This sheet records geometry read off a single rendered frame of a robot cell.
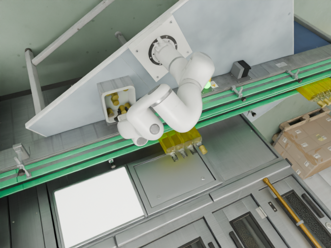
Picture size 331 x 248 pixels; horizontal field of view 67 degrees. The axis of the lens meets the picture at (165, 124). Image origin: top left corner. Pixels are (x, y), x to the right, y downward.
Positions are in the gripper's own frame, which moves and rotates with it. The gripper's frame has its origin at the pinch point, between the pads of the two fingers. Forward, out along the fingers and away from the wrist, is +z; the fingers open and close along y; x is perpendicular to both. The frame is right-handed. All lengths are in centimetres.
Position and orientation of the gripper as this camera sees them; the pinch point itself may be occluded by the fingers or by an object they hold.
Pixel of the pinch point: (123, 111)
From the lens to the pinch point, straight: 137.2
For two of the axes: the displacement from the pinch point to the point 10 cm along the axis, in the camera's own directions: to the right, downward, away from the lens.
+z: -4.3, -5.1, 7.5
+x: -0.4, -8.2, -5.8
